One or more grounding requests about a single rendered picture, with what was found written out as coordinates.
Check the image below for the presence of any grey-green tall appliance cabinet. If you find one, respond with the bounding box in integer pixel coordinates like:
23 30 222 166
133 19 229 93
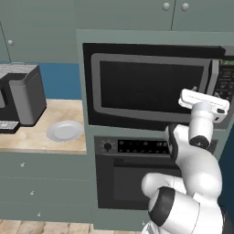
75 28 234 231

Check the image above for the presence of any black oven door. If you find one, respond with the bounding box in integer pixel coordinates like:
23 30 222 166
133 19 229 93
95 154 184 211

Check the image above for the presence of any black oven knob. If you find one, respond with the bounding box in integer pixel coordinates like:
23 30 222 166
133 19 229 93
102 142 113 153

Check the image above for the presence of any grey-green drawer front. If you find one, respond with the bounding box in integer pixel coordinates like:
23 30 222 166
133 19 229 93
0 200 94 224
0 176 93 206
0 152 93 181

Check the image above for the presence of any white round plate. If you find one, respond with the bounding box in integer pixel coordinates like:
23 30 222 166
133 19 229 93
46 120 85 144

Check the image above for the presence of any black built-in oven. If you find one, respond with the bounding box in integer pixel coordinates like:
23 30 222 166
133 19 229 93
93 135 219 211

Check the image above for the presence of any grey-green cupboard door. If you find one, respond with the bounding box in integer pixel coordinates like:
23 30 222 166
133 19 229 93
171 0 234 33
0 21 12 64
0 0 79 64
73 0 176 31

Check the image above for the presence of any black and grey coffee machine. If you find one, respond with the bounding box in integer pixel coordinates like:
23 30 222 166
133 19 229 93
0 62 48 135

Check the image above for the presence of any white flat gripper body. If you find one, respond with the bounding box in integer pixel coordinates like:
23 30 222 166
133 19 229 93
177 88 230 115

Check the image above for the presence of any silver microwave door handle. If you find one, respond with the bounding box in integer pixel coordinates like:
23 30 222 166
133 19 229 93
206 58 221 96

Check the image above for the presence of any black and silver microwave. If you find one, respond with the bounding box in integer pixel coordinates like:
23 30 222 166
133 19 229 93
82 42 234 132

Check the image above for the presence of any microwave door with dark window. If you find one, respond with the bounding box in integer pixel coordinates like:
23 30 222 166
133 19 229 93
90 53 221 123

